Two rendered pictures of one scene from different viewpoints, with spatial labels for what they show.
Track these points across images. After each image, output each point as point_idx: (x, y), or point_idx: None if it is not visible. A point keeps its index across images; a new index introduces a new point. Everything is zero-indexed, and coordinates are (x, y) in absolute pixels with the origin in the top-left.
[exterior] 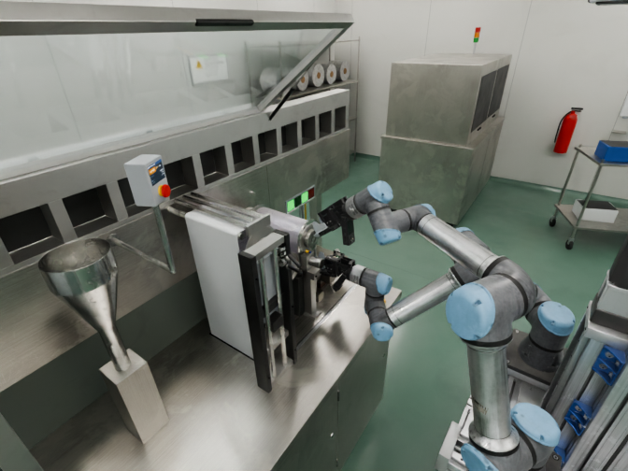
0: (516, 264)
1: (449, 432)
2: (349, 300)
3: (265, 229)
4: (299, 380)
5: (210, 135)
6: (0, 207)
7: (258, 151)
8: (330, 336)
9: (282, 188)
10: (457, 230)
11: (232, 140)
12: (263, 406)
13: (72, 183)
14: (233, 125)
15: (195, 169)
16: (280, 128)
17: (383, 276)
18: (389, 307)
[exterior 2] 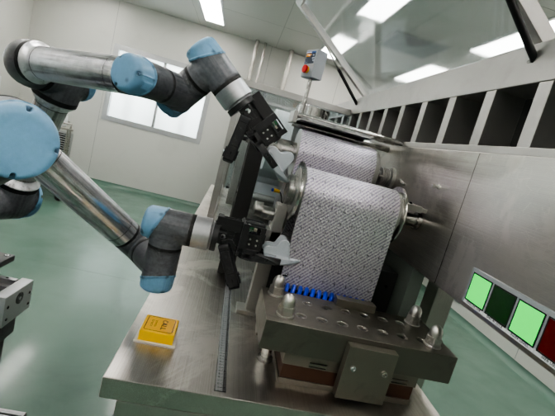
0: (22, 39)
1: (15, 290)
2: (209, 336)
3: (300, 136)
4: (201, 262)
5: (443, 81)
6: (365, 106)
7: (482, 123)
8: (200, 290)
9: (486, 229)
10: (83, 52)
11: (458, 92)
12: (216, 252)
13: (378, 102)
14: (469, 69)
15: (417, 119)
16: (551, 83)
17: (160, 206)
18: (135, 221)
